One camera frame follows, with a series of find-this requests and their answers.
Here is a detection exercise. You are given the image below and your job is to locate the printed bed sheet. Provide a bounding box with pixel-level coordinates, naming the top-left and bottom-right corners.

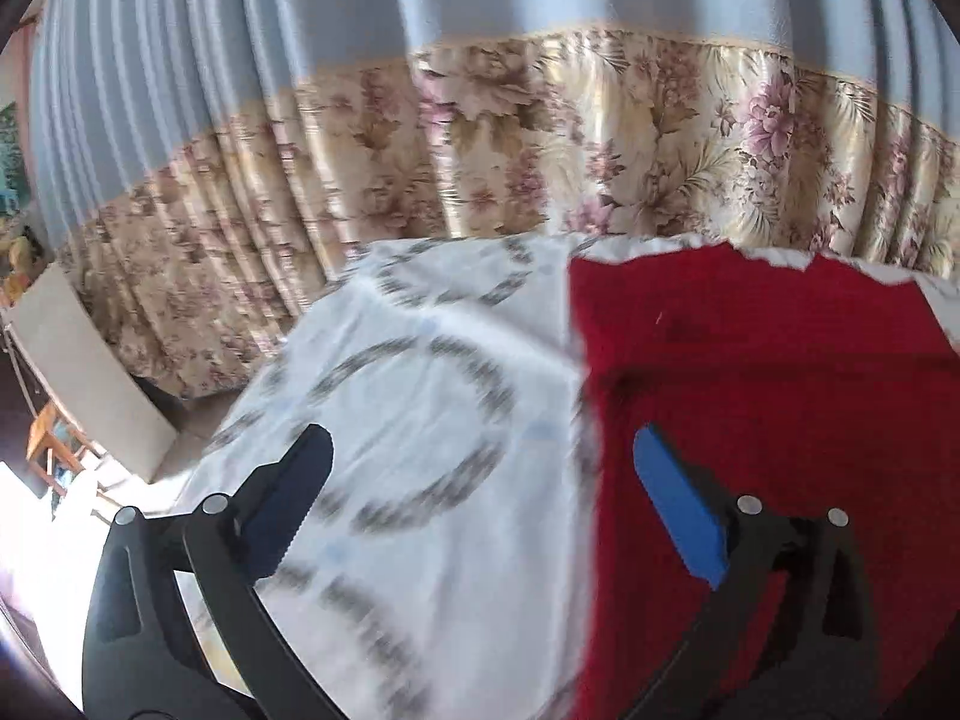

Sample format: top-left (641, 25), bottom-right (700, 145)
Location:
top-left (45, 234), bottom-right (960, 720)

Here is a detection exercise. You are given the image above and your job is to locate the white board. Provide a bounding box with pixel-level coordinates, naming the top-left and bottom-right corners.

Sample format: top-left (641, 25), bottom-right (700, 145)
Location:
top-left (13, 264), bottom-right (178, 482)

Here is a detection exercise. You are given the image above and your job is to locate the wall poster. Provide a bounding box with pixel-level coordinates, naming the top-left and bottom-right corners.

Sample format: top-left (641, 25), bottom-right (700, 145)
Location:
top-left (0, 101), bottom-right (35, 215)

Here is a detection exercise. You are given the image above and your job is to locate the wooden chair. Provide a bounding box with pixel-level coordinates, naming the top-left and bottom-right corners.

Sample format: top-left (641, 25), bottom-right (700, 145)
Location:
top-left (26, 401), bottom-right (102, 496)

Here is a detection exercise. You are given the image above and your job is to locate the blue floral curtain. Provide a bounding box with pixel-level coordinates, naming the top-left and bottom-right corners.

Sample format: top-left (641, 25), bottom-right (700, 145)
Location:
top-left (22, 0), bottom-right (960, 398)

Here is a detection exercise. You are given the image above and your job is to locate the red knit sweater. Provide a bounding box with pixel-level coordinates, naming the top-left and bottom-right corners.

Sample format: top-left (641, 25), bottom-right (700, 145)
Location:
top-left (568, 244), bottom-right (960, 720)

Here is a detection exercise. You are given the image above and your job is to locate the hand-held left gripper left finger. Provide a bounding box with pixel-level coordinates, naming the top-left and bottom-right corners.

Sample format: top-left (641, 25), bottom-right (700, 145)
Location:
top-left (81, 424), bottom-right (335, 720)

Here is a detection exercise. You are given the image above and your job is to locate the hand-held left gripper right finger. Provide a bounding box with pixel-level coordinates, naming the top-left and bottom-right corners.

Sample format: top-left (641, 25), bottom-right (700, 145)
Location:
top-left (632, 424), bottom-right (880, 720)

